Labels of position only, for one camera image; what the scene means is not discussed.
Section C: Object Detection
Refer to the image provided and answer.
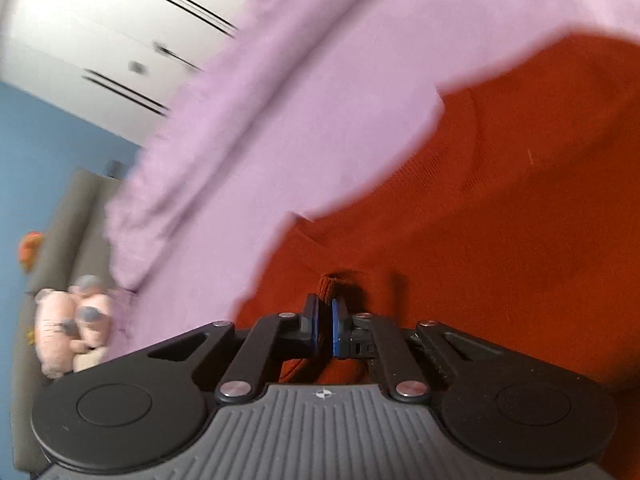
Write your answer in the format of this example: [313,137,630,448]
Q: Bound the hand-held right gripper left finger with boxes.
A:
[148,294,321,404]

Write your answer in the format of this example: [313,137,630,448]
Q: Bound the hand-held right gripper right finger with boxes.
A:
[330,298,502,404]

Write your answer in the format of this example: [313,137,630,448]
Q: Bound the red knit sweater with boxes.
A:
[232,32,640,397]

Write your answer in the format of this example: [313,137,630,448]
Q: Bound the purple bed sheet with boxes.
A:
[102,0,640,362]

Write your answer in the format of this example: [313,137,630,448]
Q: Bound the pink plush pig toy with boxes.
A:
[70,275,114,357]
[34,287,82,379]

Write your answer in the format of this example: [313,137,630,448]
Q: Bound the grey sofa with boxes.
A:
[12,167,147,477]

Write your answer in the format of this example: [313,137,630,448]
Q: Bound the orange plush toy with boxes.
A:
[19,231,44,272]

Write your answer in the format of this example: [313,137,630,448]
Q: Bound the white wardrobe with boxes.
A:
[0,0,282,139]

